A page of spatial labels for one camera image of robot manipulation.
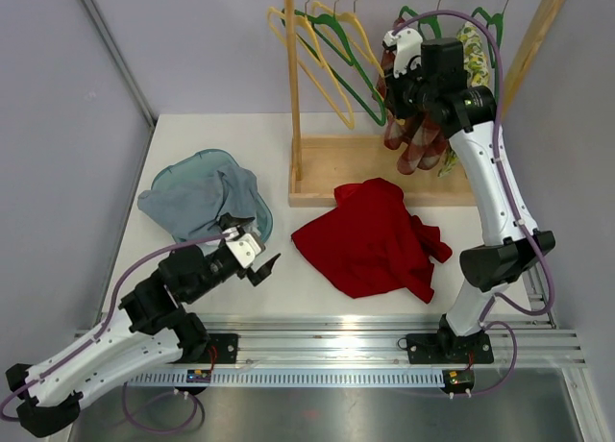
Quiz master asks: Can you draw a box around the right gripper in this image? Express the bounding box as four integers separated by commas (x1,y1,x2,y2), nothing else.
383,60,437,121

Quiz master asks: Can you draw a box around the light blue denim skirt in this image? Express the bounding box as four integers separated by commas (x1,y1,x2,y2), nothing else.
137,156,260,245

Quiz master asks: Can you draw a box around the yellow hanger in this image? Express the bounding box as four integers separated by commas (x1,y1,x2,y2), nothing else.
311,0,384,77
267,0,356,128

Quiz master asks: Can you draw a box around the red pleated skirt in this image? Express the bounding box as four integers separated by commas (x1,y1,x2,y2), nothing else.
291,178,453,304

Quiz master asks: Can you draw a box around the white skirt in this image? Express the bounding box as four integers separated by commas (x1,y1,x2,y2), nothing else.
242,219,261,238

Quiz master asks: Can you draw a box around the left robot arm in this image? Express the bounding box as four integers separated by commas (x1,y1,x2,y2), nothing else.
1,213,276,438

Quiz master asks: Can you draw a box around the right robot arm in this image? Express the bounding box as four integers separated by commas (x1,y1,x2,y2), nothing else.
382,28,555,365

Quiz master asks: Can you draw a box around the red plaid skirt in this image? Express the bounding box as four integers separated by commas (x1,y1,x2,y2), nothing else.
374,47,451,176

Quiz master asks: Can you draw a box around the lemon print skirt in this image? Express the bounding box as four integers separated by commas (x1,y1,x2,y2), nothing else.
437,21,491,178

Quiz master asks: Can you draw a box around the wooden clothes rack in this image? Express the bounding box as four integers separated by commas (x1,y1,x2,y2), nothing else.
283,0,566,208

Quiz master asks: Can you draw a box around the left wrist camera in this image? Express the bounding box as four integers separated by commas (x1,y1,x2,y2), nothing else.
223,233,265,268

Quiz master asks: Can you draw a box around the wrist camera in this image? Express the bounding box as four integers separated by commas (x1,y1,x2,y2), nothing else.
223,233,265,268
382,28,423,78

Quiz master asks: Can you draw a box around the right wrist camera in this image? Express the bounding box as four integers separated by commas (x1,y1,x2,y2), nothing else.
382,28,423,78

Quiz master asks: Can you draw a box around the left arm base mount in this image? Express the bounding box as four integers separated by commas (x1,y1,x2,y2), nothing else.
193,333,239,365

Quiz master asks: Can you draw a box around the aluminium mounting rail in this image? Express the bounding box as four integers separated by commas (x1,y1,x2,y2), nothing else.
71,273,590,390

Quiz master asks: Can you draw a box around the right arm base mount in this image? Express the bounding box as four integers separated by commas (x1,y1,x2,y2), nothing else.
397,332,495,365

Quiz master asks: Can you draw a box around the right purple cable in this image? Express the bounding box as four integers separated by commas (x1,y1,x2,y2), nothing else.
391,10,558,400

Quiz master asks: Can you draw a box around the aluminium corner post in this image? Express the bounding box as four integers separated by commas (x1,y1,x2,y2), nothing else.
77,0,158,132

